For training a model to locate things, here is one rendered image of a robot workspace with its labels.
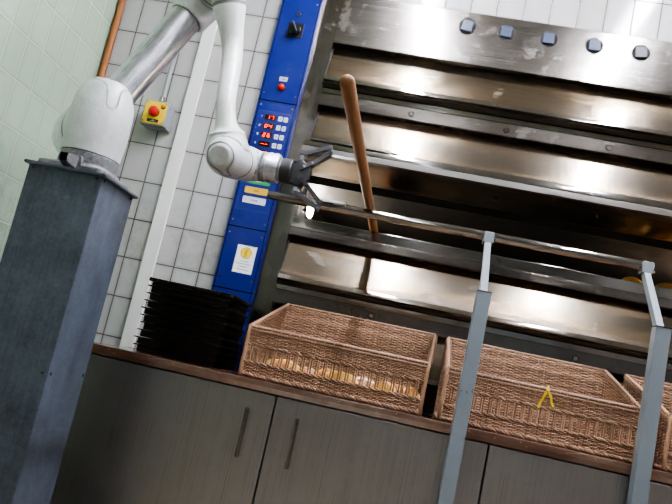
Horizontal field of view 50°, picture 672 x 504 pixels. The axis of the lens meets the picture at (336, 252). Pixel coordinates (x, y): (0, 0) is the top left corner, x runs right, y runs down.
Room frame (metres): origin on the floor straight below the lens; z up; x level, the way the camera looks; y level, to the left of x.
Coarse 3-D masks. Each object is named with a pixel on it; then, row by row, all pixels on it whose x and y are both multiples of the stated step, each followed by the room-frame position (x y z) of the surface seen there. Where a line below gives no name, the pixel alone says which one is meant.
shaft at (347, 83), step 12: (348, 84) 1.30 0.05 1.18; (348, 96) 1.34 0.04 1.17; (348, 108) 1.40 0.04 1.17; (348, 120) 1.48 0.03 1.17; (360, 120) 1.50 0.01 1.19; (360, 132) 1.56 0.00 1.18; (360, 144) 1.63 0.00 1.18; (360, 156) 1.72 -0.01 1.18; (360, 168) 1.82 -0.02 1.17; (360, 180) 1.95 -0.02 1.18; (372, 204) 2.23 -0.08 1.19; (372, 228) 2.57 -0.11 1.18
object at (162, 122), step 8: (152, 104) 2.67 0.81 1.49; (160, 104) 2.66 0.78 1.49; (168, 104) 2.66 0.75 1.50; (144, 112) 2.67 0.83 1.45; (160, 112) 2.66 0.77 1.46; (168, 112) 2.67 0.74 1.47; (144, 120) 2.67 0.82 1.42; (152, 120) 2.66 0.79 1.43; (160, 120) 2.66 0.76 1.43; (168, 120) 2.69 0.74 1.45; (152, 128) 2.72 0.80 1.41; (160, 128) 2.69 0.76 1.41; (168, 128) 2.71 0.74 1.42
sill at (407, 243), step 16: (304, 224) 2.65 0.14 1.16; (320, 224) 2.64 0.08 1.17; (336, 224) 2.63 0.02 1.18; (368, 240) 2.62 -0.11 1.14; (384, 240) 2.61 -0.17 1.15; (400, 240) 2.60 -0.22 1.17; (416, 240) 2.59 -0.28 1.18; (448, 256) 2.58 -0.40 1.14; (464, 256) 2.57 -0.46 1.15; (480, 256) 2.56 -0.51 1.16; (496, 256) 2.55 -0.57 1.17; (544, 272) 2.53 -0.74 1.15; (560, 272) 2.52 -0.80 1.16; (576, 272) 2.52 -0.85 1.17; (624, 288) 2.49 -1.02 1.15; (640, 288) 2.49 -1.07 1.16; (656, 288) 2.48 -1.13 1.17
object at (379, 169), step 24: (336, 168) 2.58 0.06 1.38; (384, 168) 2.49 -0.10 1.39; (408, 168) 2.46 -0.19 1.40; (432, 168) 2.45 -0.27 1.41; (408, 192) 2.64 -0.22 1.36; (432, 192) 2.59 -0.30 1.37; (456, 192) 2.54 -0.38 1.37; (480, 192) 2.50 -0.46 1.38; (504, 192) 2.45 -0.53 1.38; (528, 192) 2.41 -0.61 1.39; (552, 192) 2.39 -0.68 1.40; (552, 216) 2.55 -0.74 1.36; (576, 216) 2.50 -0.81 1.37; (624, 216) 2.41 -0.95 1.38; (648, 216) 2.37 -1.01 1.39
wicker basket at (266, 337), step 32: (256, 320) 2.24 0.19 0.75; (288, 320) 2.61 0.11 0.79; (320, 320) 2.60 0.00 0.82; (352, 320) 2.58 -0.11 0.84; (256, 352) 2.30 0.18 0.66; (288, 352) 2.14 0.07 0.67; (320, 352) 2.13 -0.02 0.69; (352, 352) 2.12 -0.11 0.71; (384, 352) 2.53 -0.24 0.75; (416, 352) 2.52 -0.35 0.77; (288, 384) 2.14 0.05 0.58; (320, 384) 2.13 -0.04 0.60; (352, 384) 2.11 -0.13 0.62; (416, 384) 2.09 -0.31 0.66
